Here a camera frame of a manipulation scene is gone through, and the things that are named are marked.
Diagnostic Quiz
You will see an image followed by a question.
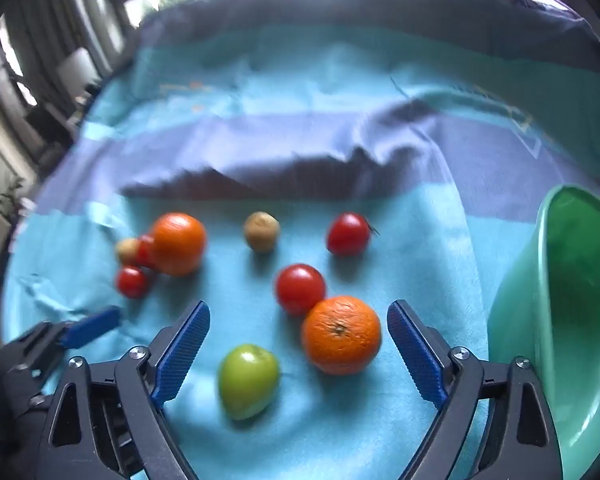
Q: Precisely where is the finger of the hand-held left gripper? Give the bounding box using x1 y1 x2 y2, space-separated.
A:
10 305 123 376

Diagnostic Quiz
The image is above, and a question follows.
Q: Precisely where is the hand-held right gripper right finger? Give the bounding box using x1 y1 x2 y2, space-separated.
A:
386 300 563 480

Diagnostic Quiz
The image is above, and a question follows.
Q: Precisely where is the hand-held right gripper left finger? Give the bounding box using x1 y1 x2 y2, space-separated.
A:
35 300 212 480

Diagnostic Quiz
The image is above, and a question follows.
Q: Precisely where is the small red tomato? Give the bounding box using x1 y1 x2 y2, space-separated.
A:
135 234 157 270
116 266 148 299

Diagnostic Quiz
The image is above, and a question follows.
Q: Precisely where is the green apple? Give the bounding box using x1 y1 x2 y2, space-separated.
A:
218 343 281 421

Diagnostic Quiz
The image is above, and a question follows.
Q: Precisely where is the orange with dark navel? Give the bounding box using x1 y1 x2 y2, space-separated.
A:
301 295 383 376

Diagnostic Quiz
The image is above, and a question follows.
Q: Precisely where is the smooth orange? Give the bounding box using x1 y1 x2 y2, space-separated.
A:
150 212 207 277

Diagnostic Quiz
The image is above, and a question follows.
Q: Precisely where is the green plastic bowl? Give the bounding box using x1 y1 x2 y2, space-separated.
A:
487 184 600 480

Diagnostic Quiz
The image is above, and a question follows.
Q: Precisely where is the large red tomato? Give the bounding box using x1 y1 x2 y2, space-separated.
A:
275 263 327 316

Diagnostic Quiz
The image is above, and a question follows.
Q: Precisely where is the small brown kiwi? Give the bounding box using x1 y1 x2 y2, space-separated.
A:
115 238 141 267

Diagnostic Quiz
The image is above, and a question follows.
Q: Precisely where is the red tomato with stem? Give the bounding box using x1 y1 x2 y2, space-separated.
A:
326 212 381 257

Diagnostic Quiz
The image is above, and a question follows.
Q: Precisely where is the blue striped blanket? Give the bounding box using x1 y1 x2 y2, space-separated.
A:
0 0 600 480

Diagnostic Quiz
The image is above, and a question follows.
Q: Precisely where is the white panel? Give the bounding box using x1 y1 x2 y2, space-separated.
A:
57 47 102 92

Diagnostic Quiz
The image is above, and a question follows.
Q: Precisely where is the grey curtain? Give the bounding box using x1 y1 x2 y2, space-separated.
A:
10 0 136 91

